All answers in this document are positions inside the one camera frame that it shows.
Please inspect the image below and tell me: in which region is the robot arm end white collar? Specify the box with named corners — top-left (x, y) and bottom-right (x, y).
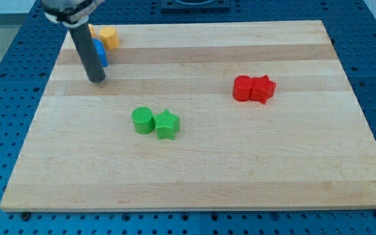
top-left (40, 0), bottom-right (105, 28)

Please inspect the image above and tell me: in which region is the green star block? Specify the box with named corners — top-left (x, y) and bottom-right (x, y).
top-left (153, 109), bottom-right (180, 140)

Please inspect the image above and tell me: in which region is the green cylinder block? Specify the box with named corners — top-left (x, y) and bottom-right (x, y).
top-left (131, 106), bottom-right (155, 134)

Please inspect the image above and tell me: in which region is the red cylinder block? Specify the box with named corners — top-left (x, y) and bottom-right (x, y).
top-left (232, 75), bottom-right (253, 102)

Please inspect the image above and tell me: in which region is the wooden board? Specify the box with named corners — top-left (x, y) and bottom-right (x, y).
top-left (0, 20), bottom-right (376, 212)

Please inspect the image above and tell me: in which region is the red star block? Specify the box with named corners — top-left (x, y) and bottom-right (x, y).
top-left (250, 75), bottom-right (277, 104)

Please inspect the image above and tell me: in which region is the yellow hexagon block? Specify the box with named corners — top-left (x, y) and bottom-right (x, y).
top-left (99, 26), bottom-right (119, 50)

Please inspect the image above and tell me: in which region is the blue block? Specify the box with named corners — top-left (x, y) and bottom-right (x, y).
top-left (93, 38), bottom-right (108, 67)

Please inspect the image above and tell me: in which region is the grey cylindrical pointer rod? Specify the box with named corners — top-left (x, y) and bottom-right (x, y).
top-left (69, 23), bottom-right (106, 83)

